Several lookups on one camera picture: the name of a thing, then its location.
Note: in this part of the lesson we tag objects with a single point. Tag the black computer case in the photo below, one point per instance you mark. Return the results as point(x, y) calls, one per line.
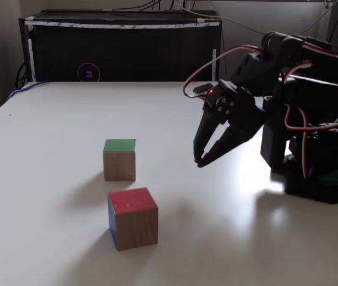
point(127, 50)

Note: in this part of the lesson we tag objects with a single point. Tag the red-topped wooden cube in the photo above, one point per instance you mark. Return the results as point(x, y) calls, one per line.
point(134, 226)

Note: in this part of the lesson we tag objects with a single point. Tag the green-topped wooden cube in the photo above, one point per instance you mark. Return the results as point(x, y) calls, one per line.
point(119, 165)

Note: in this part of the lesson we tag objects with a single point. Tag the long white printed tape strip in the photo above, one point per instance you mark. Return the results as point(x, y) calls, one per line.
point(112, 25)

